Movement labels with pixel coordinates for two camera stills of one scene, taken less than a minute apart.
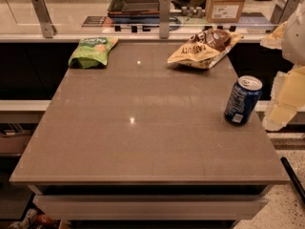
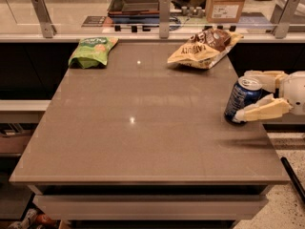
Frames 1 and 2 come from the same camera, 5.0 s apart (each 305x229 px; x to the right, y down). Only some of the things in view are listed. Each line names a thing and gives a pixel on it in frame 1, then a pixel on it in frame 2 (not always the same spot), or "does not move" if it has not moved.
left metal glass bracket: [48, 28] does not move
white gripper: [295, 38] to [295, 92]
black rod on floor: [294, 178] does not move
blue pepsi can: [243, 99] does not move
